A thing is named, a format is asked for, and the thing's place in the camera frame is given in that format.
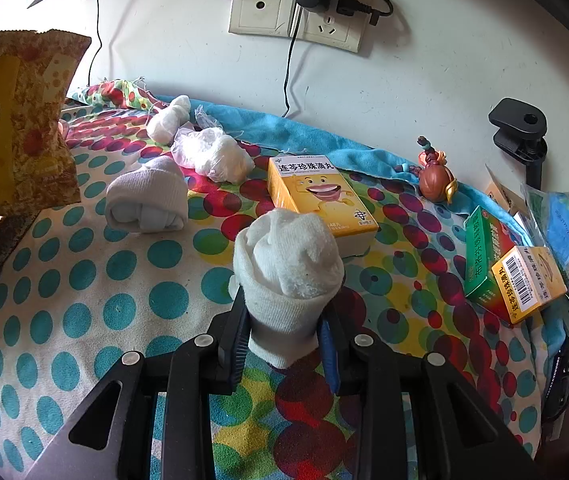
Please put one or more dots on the white item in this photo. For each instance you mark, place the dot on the white item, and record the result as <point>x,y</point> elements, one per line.
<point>214,152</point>

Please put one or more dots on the black clamp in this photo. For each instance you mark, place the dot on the black clamp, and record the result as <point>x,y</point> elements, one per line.
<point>519,125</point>

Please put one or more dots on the brown figurine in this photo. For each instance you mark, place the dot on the brown figurine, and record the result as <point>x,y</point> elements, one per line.
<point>437,182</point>

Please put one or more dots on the yellow box with barcode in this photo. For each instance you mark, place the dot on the yellow box with barcode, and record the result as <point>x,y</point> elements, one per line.
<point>529,282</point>

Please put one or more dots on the blue towel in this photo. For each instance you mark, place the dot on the blue towel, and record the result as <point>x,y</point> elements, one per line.
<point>314,132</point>

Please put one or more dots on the polka dot cloth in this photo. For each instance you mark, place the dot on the polka dot cloth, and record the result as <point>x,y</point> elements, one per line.
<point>114,280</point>

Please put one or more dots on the black plug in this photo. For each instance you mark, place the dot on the black plug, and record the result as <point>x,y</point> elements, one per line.
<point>359,7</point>

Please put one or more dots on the green box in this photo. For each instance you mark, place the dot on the green box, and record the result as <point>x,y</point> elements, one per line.
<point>484,255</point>

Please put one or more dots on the yellow snack bag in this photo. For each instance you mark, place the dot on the yellow snack bag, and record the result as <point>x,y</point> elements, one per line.
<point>29,110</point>

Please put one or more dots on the white wall power socket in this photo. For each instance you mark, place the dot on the white wall power socket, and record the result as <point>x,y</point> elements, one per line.
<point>329,30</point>

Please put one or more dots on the yellow box with cartoon face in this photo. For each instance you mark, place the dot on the yellow box with cartoon face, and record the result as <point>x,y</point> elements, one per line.
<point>319,195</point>

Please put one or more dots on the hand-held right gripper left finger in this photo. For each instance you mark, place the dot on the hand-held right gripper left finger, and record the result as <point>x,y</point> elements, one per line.
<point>237,342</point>

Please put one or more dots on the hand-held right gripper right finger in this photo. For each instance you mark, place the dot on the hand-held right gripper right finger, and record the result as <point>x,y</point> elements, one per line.
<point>330,360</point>

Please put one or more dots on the rolled white sock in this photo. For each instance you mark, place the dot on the rolled white sock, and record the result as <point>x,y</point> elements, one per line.
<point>147,195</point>

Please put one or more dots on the white sock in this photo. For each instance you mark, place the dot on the white sock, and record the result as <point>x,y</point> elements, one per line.
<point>147,195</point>
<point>287,265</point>

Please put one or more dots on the clear bag with blue item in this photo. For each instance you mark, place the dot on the clear bag with blue item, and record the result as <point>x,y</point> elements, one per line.
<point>564,230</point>

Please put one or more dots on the tan cardboard box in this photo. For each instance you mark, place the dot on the tan cardboard box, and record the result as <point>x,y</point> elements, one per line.
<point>501,190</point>

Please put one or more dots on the small white sock ball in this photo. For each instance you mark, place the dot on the small white sock ball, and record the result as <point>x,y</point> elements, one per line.
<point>167,120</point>

